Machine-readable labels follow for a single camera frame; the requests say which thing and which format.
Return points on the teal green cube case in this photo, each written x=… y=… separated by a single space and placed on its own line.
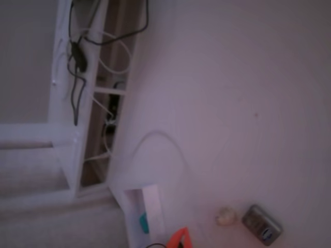
x=144 y=223

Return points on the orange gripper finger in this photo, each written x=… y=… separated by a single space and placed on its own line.
x=176 y=239
x=188 y=241

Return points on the grey plastic case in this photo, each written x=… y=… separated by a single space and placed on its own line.
x=261 y=224

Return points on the white metal frame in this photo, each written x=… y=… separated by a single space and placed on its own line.
x=62 y=134

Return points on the small beige bear figurine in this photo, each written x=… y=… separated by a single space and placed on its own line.
x=225 y=216

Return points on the white cardboard bin box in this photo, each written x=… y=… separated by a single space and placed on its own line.
x=155 y=206

